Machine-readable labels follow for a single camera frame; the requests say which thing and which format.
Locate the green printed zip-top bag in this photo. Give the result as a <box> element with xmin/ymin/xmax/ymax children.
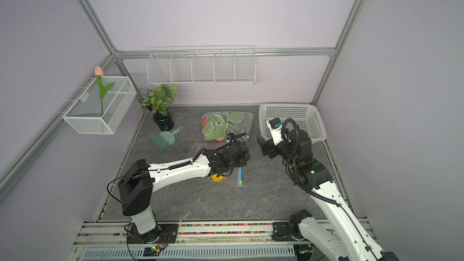
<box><xmin>201</xmin><ymin>111</ymin><xmax>254</xmax><ymax>142</ymax></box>

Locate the black glossy vase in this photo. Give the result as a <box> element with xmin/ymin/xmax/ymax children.
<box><xmin>152</xmin><ymin>111</ymin><xmax>175</xmax><ymax>132</ymax></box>

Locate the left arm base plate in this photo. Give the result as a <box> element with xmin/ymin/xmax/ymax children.
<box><xmin>127</xmin><ymin>223</ymin><xmax>179</xmax><ymax>244</ymax></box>

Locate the green artificial plant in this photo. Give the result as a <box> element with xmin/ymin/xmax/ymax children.
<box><xmin>139</xmin><ymin>84</ymin><xmax>178</xmax><ymax>117</ymax></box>

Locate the yellow mango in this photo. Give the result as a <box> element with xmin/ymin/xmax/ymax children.
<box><xmin>210</xmin><ymin>175</ymin><xmax>225</xmax><ymax>182</ymax></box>

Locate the white wire wall shelf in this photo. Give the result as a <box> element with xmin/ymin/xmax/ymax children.
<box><xmin>146</xmin><ymin>45</ymin><xmax>256</xmax><ymax>85</ymax></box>

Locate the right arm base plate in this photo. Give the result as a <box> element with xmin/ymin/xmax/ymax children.
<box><xmin>271</xmin><ymin>220</ymin><xmax>320</xmax><ymax>243</ymax></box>

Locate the green hand brush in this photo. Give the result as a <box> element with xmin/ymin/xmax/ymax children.
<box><xmin>151</xmin><ymin>126</ymin><xmax>184</xmax><ymax>152</ymax></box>

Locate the white mesh wall basket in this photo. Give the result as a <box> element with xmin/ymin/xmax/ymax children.
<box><xmin>62</xmin><ymin>76</ymin><xmax>137</xmax><ymax>135</ymax></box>

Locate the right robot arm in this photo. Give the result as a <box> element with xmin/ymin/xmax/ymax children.
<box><xmin>258</xmin><ymin>118</ymin><xmax>398</xmax><ymax>261</ymax></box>

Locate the pink artificial tulip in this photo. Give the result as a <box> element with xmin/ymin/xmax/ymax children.
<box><xmin>94</xmin><ymin>66</ymin><xmax>115</xmax><ymax>117</ymax></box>

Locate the white plastic perforated basket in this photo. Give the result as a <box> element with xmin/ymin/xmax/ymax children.
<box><xmin>259</xmin><ymin>103</ymin><xmax>327</xmax><ymax>143</ymax></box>

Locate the clear blue-zipper bag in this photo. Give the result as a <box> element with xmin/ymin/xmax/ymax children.
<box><xmin>189</xmin><ymin>142</ymin><xmax>241</xmax><ymax>188</ymax></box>

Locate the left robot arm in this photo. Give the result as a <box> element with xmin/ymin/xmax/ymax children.
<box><xmin>109</xmin><ymin>132</ymin><xmax>250</xmax><ymax>235</ymax></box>

